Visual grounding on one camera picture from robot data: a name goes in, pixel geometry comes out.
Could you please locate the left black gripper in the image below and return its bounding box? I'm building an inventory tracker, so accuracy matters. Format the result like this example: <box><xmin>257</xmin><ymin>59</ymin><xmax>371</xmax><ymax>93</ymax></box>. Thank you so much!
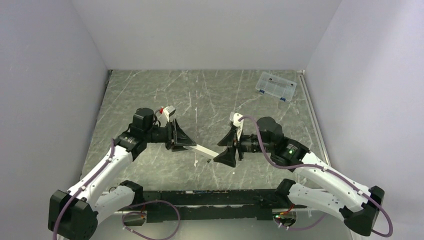
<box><xmin>144</xmin><ymin>118</ymin><xmax>196</xmax><ymax>152</ymax></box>

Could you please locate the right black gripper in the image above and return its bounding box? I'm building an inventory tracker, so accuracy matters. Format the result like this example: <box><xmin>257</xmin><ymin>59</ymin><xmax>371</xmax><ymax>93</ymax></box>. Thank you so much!
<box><xmin>213</xmin><ymin>127</ymin><xmax>273</xmax><ymax>167</ymax></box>

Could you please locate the white remote control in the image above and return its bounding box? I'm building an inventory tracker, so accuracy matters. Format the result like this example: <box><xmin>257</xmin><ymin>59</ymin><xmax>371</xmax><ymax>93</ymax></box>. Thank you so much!
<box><xmin>184</xmin><ymin>144</ymin><xmax>219</xmax><ymax>160</ymax></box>

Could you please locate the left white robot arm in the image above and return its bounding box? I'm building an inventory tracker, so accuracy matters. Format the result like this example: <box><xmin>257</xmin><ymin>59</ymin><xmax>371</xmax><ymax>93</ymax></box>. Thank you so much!
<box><xmin>48</xmin><ymin>105</ymin><xmax>197</xmax><ymax>240</ymax></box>

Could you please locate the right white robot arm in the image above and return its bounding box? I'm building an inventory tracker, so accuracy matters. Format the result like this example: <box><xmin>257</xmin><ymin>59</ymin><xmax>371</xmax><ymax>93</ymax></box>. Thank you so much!
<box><xmin>213</xmin><ymin>113</ymin><xmax>385</xmax><ymax>237</ymax></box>

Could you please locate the clear plastic organizer box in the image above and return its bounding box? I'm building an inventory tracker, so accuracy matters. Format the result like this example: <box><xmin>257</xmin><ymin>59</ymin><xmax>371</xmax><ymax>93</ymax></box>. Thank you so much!
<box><xmin>255</xmin><ymin>72</ymin><xmax>297</xmax><ymax>102</ymax></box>

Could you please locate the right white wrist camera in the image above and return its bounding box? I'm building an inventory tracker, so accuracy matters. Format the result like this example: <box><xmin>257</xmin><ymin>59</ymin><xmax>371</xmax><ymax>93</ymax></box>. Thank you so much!
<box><xmin>229</xmin><ymin>111</ymin><xmax>244</xmax><ymax>141</ymax></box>

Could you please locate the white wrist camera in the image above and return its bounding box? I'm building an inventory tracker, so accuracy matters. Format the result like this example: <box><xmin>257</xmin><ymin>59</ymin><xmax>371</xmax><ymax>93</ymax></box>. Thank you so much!
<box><xmin>158</xmin><ymin>105</ymin><xmax>176</xmax><ymax>125</ymax></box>
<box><xmin>229</xmin><ymin>111</ymin><xmax>244</xmax><ymax>141</ymax></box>

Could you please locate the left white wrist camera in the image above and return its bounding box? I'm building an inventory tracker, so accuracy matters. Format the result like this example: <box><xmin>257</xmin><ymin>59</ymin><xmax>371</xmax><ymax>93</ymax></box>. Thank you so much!
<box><xmin>158</xmin><ymin>105</ymin><xmax>176</xmax><ymax>125</ymax></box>

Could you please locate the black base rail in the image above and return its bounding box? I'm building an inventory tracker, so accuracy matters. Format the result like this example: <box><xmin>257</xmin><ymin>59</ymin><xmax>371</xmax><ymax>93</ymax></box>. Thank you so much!
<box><xmin>121</xmin><ymin>189</ymin><xmax>292</xmax><ymax>223</ymax></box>

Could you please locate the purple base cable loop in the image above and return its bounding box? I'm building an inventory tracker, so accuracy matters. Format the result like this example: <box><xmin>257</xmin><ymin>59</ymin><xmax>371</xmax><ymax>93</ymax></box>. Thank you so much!
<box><xmin>121</xmin><ymin>202</ymin><xmax>180</xmax><ymax>240</ymax></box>

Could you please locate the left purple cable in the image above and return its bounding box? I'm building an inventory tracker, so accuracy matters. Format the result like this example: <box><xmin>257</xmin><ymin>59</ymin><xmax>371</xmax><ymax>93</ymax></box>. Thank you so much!
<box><xmin>51</xmin><ymin>107</ymin><xmax>165</xmax><ymax>240</ymax></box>

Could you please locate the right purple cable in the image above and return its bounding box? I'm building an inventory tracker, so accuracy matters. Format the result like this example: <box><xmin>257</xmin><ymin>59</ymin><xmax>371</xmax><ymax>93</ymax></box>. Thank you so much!
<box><xmin>236</xmin><ymin>115</ymin><xmax>394</xmax><ymax>239</ymax></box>

